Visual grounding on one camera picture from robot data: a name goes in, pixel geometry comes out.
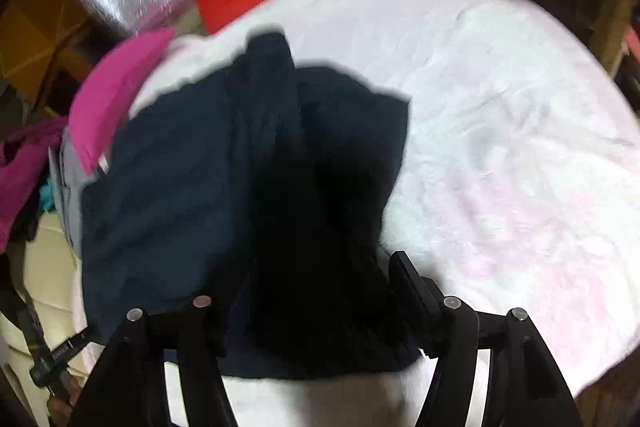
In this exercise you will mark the white fleece blanket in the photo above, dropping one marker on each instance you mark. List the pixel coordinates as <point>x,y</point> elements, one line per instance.
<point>519,184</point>

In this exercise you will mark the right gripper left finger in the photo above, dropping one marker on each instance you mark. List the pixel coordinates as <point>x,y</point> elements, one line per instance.
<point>127,387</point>

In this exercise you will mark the cream leather sofa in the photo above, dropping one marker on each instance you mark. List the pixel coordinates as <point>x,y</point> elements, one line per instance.
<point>43,270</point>

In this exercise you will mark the magenta pink pillow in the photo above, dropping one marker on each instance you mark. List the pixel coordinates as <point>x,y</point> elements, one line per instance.
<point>105,96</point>

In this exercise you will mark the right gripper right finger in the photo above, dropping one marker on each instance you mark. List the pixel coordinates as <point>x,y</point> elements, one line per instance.
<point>525,385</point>

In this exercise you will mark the purple magenta garment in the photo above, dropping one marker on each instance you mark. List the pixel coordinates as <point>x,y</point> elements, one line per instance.
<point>24,163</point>

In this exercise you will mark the teal garment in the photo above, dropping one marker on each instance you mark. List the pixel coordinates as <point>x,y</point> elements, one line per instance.
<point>46,197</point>

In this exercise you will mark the navy blue puffer jacket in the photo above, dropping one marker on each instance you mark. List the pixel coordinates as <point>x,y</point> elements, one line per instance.
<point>261,186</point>

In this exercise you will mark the wooden pillar cabinet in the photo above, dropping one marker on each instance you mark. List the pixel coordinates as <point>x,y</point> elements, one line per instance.
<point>48,48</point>

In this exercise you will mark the grey garment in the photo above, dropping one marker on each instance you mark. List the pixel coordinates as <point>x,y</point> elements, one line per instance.
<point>68,180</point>

